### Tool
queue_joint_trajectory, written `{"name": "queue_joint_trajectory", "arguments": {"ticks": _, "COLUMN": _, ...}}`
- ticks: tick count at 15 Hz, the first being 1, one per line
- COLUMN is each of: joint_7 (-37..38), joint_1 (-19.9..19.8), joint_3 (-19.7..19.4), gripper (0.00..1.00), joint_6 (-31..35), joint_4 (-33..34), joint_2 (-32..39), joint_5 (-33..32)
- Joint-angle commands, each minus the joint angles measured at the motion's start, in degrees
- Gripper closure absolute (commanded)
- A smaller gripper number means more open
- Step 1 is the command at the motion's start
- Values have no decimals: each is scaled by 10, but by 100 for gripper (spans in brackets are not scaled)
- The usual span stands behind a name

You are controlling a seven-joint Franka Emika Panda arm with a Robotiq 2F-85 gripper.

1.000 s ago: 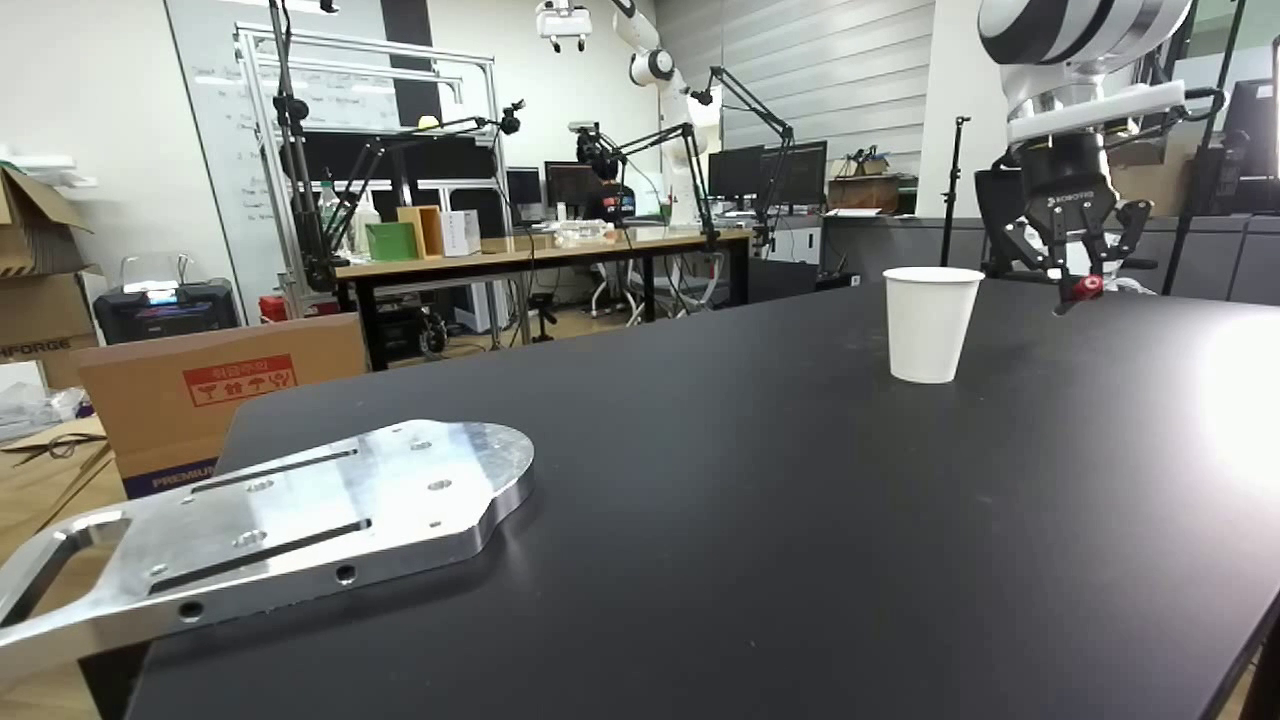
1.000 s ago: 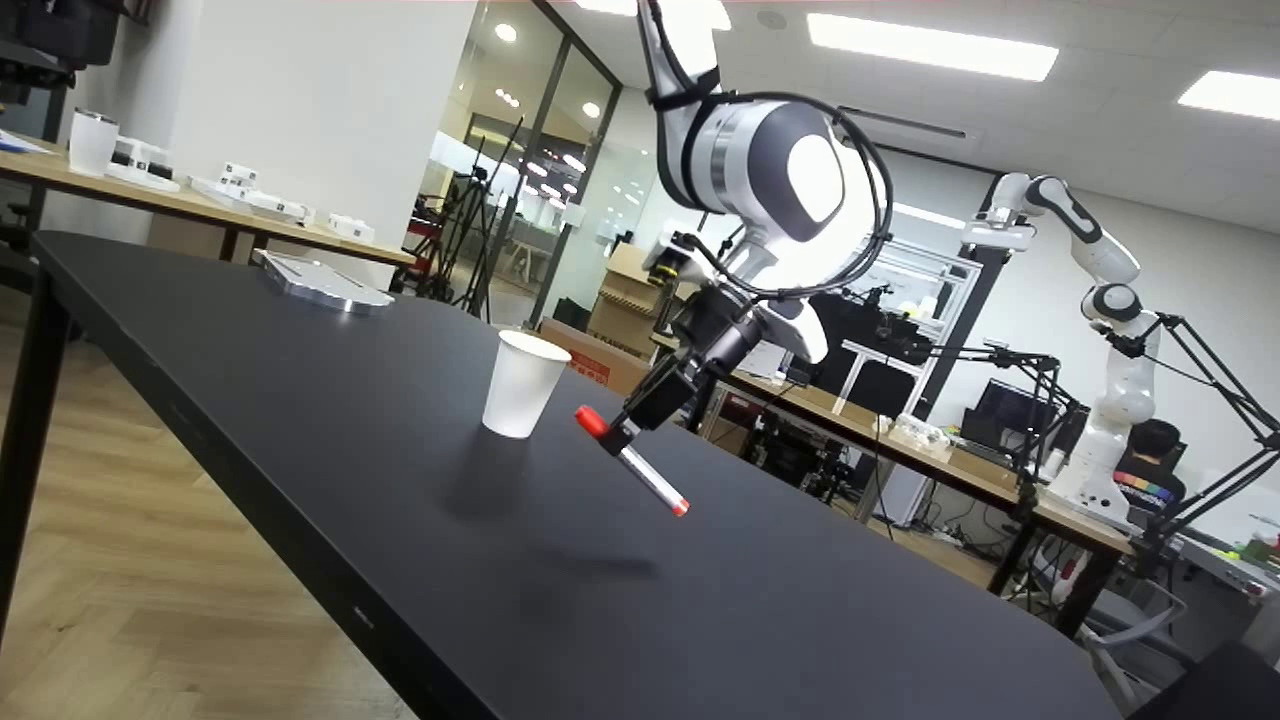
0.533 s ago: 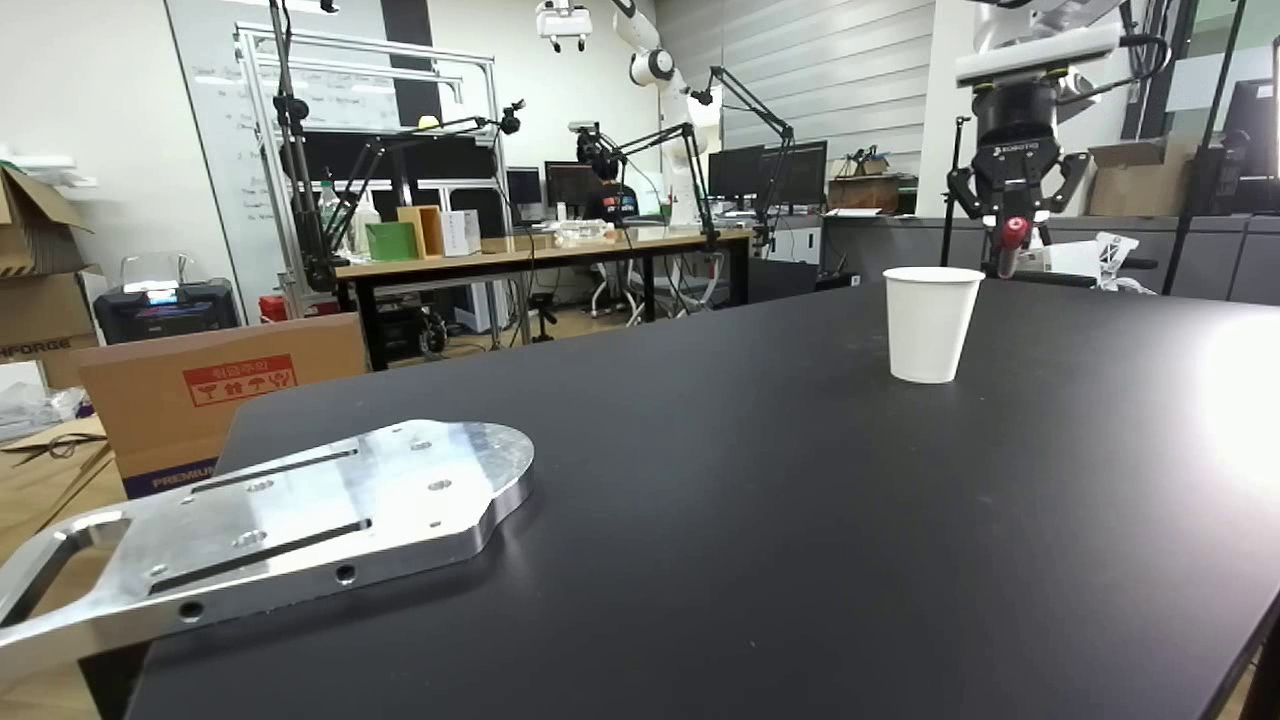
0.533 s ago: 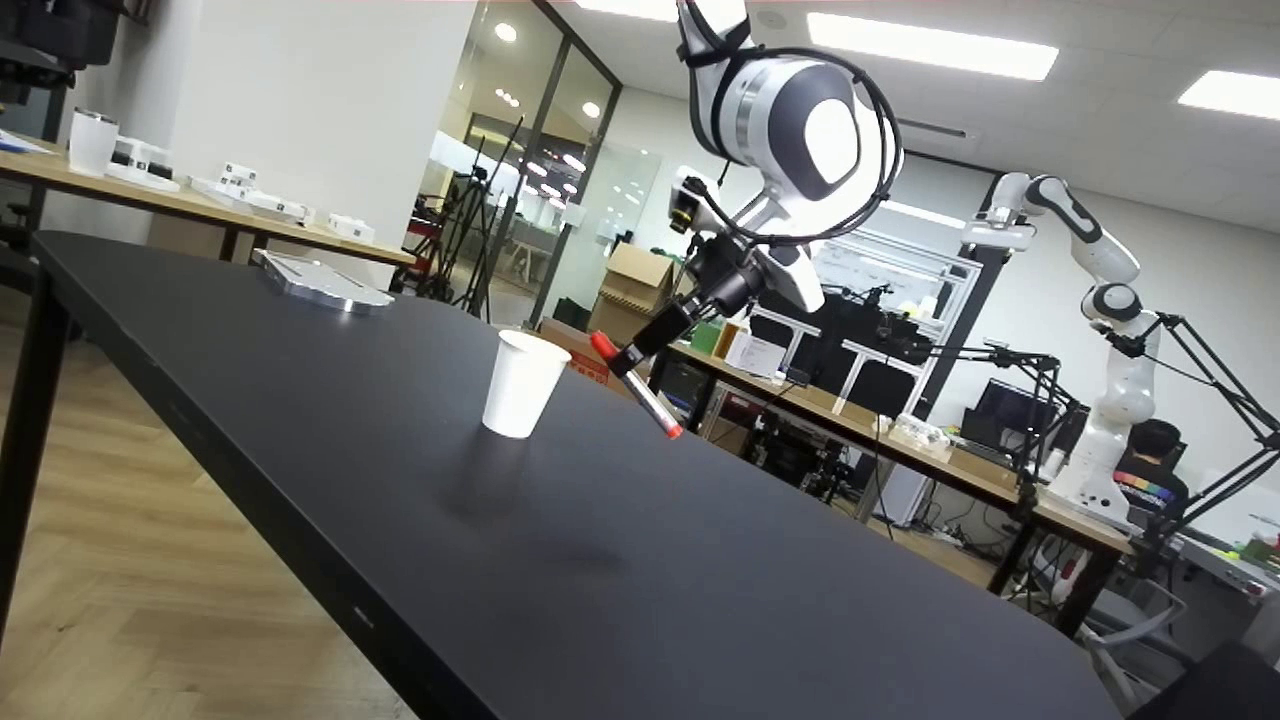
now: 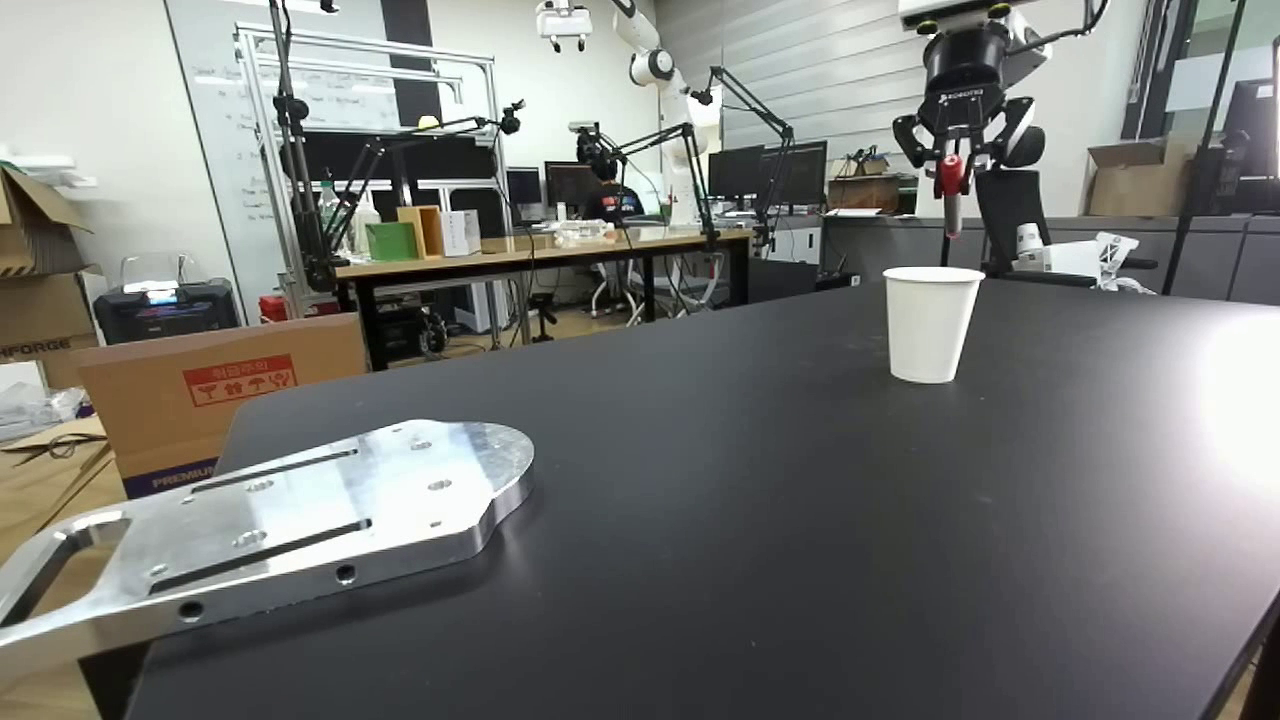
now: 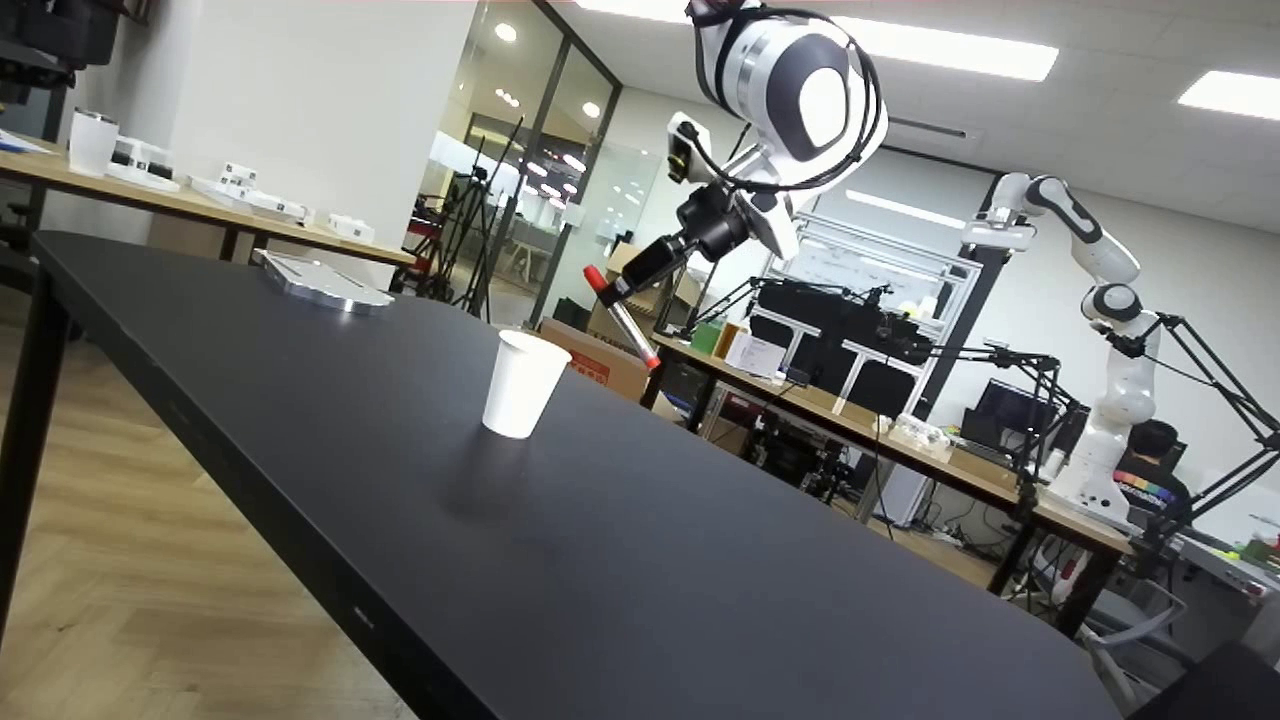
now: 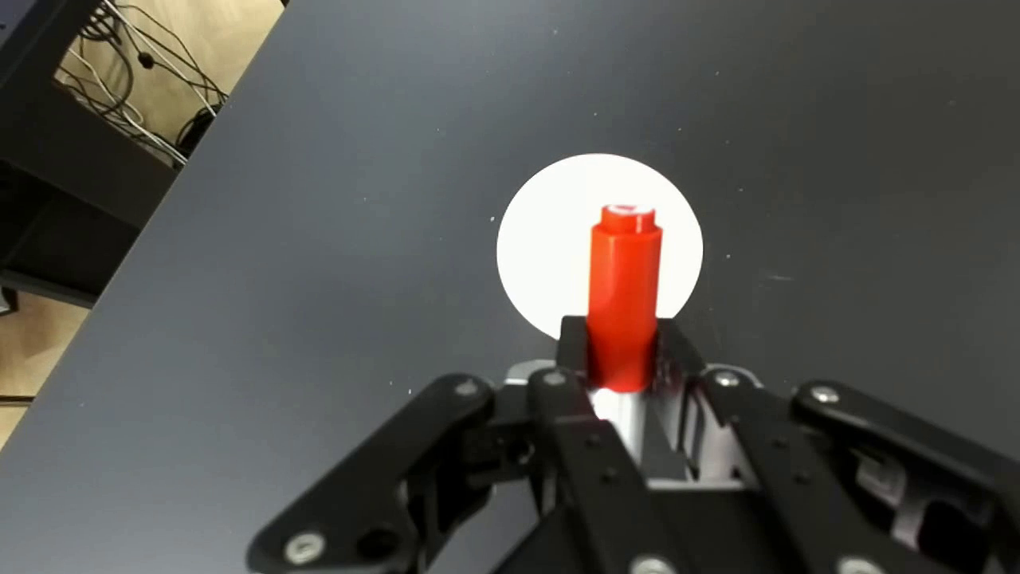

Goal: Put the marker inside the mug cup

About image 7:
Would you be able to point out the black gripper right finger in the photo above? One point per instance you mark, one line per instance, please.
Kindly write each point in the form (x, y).
(849, 458)

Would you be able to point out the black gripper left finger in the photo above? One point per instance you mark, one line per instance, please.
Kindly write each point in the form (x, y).
(426, 458)

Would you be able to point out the dark desk frame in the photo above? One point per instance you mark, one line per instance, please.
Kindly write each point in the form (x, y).
(65, 201)

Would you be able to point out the red and white marker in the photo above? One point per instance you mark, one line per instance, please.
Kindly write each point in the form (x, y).
(627, 299)

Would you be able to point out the white paper cup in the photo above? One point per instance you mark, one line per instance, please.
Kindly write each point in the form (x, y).
(542, 244)

